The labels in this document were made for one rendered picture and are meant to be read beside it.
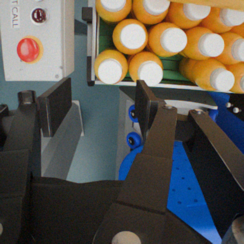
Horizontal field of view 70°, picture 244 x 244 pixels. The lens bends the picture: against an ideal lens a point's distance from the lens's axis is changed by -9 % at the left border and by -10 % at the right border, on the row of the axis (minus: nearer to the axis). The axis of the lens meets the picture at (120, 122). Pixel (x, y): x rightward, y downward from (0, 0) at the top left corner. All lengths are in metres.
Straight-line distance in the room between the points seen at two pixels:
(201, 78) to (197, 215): 0.25
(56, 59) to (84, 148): 1.39
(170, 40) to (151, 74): 0.06
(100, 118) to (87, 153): 0.35
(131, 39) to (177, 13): 0.10
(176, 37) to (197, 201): 0.28
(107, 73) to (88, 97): 1.16
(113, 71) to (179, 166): 0.25
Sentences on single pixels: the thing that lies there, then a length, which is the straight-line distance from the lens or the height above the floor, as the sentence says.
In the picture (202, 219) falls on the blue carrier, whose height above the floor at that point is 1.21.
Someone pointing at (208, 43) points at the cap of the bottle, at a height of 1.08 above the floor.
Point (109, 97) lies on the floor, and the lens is 1.46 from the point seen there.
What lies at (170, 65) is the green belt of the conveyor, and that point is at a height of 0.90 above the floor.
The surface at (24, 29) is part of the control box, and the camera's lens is 0.33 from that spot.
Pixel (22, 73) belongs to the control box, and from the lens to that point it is 0.34.
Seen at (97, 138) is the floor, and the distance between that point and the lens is 1.60.
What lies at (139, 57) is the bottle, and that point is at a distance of 0.36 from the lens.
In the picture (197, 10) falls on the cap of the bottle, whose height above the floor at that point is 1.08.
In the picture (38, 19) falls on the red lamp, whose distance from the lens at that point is 0.31.
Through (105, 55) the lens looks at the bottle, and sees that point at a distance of 0.35.
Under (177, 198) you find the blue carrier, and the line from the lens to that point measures 0.36.
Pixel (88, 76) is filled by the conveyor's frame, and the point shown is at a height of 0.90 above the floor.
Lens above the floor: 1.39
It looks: 66 degrees down
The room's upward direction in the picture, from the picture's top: 176 degrees clockwise
